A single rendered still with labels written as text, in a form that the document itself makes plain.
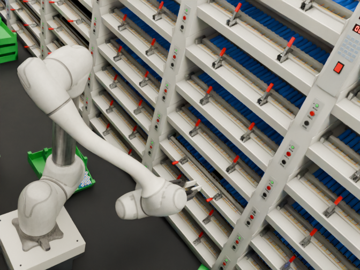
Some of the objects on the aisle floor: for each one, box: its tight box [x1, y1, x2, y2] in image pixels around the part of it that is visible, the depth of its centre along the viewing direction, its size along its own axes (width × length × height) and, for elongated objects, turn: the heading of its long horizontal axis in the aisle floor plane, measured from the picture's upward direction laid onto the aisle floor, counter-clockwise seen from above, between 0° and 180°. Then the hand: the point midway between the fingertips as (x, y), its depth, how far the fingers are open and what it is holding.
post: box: [82, 0, 118, 130], centre depth 225 cm, size 20×9×171 cm, turn 113°
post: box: [211, 1, 360, 270], centre depth 156 cm, size 20×9×171 cm, turn 113°
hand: (193, 186), depth 170 cm, fingers open, 3 cm apart
